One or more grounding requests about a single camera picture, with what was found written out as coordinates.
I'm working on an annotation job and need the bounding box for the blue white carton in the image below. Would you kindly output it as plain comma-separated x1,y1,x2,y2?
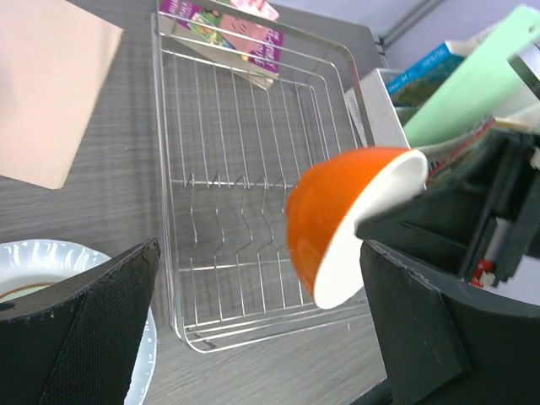
386,40,476,107

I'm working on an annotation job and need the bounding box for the green ceramic bowl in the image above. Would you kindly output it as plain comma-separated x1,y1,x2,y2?
0,283,51,303

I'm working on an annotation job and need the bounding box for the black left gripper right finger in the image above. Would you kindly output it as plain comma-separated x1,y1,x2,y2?
360,242,539,404

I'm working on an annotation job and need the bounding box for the light green clipboard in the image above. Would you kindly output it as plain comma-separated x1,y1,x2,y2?
403,5,539,148

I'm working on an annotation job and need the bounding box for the purple paperback book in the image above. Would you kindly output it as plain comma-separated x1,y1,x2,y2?
158,1,284,90

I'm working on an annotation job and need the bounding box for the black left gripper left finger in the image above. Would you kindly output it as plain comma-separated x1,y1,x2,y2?
1,239,160,404

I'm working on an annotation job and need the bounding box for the orange white ceramic bowl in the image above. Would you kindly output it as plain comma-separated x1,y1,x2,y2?
286,147,429,310

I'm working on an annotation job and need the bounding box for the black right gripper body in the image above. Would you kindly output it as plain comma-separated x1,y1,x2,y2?
459,130,539,283

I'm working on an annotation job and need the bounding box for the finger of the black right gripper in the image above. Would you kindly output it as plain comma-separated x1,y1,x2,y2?
356,140,506,274

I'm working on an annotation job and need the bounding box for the metal wire dish rack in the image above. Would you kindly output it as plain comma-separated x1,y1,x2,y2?
152,1,370,354

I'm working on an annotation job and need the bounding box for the white plastic file organizer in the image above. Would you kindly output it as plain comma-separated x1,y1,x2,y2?
344,68,417,148

